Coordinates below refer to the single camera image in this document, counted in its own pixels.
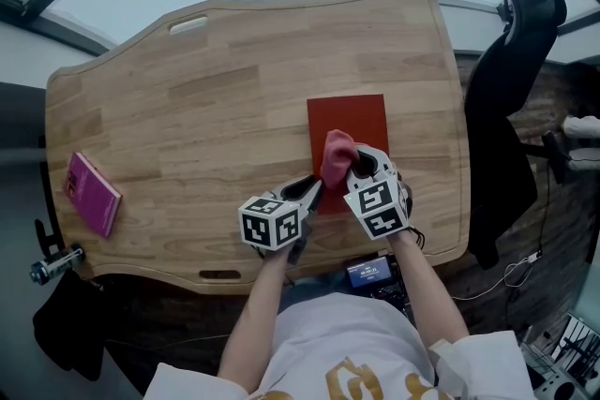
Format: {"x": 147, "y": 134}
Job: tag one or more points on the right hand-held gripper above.
{"x": 379, "y": 206}

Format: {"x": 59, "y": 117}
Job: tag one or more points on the black hanging bag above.
{"x": 70, "y": 323}

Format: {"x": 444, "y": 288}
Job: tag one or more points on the red book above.
{"x": 347, "y": 117}

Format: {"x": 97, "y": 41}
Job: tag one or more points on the black mesh office chair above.
{"x": 501, "y": 117}

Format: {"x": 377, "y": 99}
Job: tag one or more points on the person's right hand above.
{"x": 409, "y": 203}

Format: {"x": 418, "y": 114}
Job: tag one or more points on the person's right forearm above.
{"x": 426, "y": 290}

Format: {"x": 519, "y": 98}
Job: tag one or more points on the black desk hook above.
{"x": 49, "y": 239}

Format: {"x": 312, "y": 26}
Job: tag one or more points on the person's white printed shirt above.
{"x": 351, "y": 342}

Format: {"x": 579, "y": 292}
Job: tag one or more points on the person's left forearm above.
{"x": 253, "y": 323}

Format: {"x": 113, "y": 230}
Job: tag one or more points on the pink cloth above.
{"x": 337, "y": 154}

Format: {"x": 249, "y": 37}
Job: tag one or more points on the person's blue jeans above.
{"x": 314, "y": 288}

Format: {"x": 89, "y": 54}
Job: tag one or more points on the grey metal equipment rack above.
{"x": 567, "y": 360}

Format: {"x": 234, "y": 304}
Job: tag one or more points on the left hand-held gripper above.
{"x": 269, "y": 225}

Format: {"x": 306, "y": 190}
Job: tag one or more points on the small screen device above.
{"x": 368, "y": 272}

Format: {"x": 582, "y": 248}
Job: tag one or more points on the magenta book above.
{"x": 91, "y": 194}

